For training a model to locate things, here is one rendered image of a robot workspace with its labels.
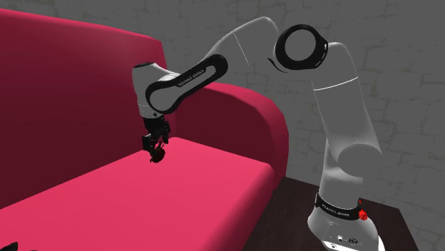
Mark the red sofa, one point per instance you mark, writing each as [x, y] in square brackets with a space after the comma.
[146, 194]

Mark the small dark red object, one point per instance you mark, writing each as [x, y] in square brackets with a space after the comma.
[158, 156]

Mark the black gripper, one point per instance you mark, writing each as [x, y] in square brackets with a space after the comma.
[157, 125]

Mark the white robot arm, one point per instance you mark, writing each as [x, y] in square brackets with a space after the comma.
[342, 118]

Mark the black object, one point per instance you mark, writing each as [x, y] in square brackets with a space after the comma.
[7, 247]

